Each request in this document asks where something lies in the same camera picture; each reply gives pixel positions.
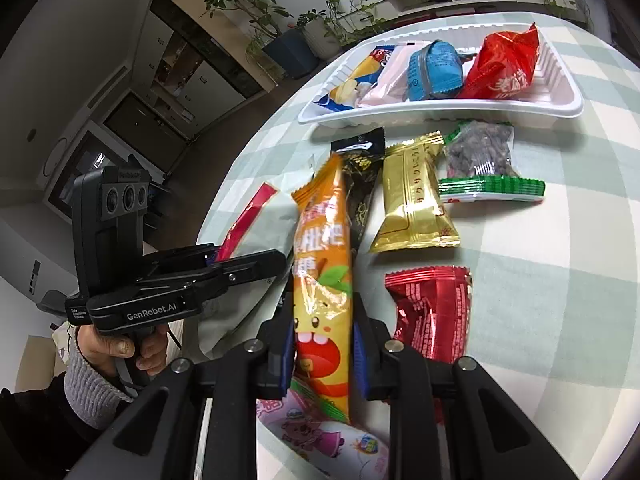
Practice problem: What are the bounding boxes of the left hand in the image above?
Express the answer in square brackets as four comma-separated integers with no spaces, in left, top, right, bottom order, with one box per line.
[76,325,168,377]

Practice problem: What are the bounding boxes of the gold foil snack packet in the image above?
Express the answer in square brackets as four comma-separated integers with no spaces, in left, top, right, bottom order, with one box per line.
[370,131,460,254]

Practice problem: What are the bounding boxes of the trailing green plant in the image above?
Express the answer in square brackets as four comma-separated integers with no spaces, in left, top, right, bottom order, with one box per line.
[295,0,386,47]

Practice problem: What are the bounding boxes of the white plastic tray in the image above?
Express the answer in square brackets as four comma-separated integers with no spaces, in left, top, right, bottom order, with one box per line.
[297,23,584,128]

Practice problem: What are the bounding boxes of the green leafy plant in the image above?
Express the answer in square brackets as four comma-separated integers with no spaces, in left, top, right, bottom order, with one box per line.
[204,0,292,60]

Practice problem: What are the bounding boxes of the bright red snack bag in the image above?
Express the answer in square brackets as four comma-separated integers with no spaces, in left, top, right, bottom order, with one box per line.
[458,23,539,100]

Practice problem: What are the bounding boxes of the wooden white storage cabinet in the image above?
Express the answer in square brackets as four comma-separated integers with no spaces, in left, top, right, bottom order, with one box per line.
[131,0,277,140]

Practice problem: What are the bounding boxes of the blue yellow cake packet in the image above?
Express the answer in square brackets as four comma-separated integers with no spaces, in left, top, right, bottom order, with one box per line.
[316,44,396,112]

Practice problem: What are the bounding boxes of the dark red foil packet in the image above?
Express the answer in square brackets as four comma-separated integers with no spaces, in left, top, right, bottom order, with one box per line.
[384,266,472,425]

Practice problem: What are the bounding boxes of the black snack packet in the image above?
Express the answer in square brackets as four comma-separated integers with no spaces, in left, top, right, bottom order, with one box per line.
[331,127,385,258]

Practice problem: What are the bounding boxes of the red-topped lychee snack packet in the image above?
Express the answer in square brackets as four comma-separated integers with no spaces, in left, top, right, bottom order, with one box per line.
[198,182,298,358]

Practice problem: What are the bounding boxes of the clear green-edged seed packet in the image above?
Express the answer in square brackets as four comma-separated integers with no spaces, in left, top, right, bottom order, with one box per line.
[439,120,546,204]

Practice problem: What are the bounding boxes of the dark blue plant pot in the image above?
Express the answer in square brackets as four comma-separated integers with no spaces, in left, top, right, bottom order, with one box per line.
[262,28,319,79]

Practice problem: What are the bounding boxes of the pale pink long packet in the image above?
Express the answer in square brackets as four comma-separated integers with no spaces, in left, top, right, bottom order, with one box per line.
[357,42,425,108]

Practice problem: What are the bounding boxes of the pink cartoon snack packet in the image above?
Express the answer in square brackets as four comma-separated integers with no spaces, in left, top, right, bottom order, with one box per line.
[256,382,390,479]

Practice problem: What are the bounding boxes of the white plant pot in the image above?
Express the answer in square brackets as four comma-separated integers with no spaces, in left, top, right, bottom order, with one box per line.
[302,18,342,61]

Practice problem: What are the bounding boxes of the orange cartoon snack packet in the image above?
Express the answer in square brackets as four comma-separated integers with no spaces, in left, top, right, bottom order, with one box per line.
[292,154,354,422]

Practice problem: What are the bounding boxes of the light blue snack bag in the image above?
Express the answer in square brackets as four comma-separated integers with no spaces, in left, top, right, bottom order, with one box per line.
[408,39,476,101]

